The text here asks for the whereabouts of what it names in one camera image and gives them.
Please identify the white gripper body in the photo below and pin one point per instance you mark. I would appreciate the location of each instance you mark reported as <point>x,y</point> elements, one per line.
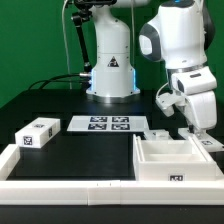
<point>200,110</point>

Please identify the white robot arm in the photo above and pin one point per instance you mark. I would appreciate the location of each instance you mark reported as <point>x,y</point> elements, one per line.
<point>178,35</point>

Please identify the white cabinet body box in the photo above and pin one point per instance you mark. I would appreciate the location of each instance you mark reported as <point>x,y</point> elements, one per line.
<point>173,160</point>

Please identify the white cabinet top block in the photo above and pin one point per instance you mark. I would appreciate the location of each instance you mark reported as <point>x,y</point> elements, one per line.
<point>37,133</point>

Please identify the white U-shaped obstacle fence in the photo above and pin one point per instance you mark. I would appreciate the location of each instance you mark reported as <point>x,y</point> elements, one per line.
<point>104,192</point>

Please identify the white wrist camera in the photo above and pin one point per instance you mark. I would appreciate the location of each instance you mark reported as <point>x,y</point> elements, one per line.
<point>166,101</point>

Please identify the white marker base plate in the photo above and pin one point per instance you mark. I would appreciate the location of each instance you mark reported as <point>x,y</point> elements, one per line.
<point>108,124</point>

